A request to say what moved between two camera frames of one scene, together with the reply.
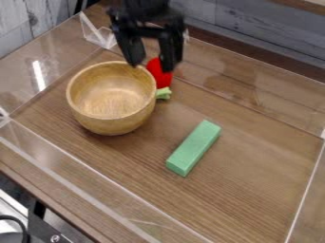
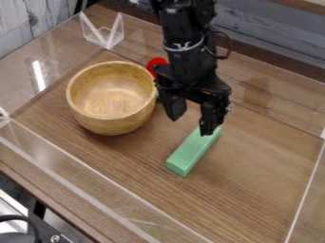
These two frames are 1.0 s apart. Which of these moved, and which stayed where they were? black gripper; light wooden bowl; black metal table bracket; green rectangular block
Moved: black gripper
Stayed: green rectangular block; black metal table bracket; light wooden bowl
